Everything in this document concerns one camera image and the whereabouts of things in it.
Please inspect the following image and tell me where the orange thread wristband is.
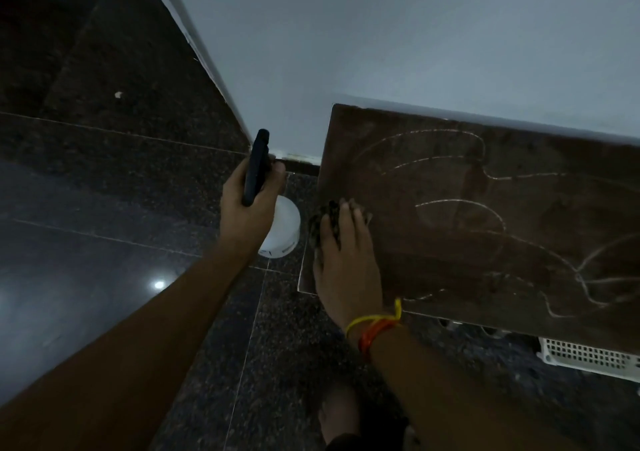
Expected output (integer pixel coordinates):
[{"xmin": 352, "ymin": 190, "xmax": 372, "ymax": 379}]
[{"xmin": 357, "ymin": 318, "xmax": 402, "ymax": 362}]

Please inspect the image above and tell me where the person's left forearm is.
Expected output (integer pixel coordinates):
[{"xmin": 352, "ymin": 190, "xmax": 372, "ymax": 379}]
[{"xmin": 0, "ymin": 242, "xmax": 253, "ymax": 451}]

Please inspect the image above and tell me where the person's right forearm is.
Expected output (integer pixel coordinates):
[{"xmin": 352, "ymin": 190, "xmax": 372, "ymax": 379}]
[{"xmin": 367, "ymin": 322, "xmax": 576, "ymax": 451}]

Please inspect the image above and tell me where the white spray bottle black trigger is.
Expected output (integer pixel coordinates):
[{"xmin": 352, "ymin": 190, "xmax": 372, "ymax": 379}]
[{"xmin": 242, "ymin": 128, "xmax": 302, "ymax": 259}]

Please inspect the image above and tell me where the dark patterned cleaning cloth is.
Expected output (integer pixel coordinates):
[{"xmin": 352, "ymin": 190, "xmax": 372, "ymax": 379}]
[{"xmin": 307, "ymin": 199, "xmax": 374, "ymax": 252}]

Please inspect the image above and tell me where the person's bare foot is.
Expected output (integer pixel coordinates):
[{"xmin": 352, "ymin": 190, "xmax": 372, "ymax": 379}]
[{"xmin": 317, "ymin": 385, "xmax": 362, "ymax": 446}]

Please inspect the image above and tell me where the brown stone shelf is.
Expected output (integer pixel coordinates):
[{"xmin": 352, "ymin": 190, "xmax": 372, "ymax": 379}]
[{"xmin": 297, "ymin": 103, "xmax": 640, "ymax": 357}]

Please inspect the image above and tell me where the person's left hand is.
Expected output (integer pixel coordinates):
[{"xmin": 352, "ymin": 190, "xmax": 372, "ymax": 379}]
[{"xmin": 219, "ymin": 154, "xmax": 289, "ymax": 262}]

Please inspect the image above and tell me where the white plastic lattice basket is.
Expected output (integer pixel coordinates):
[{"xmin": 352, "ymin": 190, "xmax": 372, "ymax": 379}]
[{"xmin": 537, "ymin": 336, "xmax": 640, "ymax": 384}]

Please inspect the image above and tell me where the person's right hand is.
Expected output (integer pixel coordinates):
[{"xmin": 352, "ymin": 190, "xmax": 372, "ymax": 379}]
[{"xmin": 313, "ymin": 198, "xmax": 385, "ymax": 340}]

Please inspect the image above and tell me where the yellow thread wristband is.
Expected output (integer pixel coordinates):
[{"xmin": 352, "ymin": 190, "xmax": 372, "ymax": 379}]
[{"xmin": 344, "ymin": 298, "xmax": 404, "ymax": 339}]

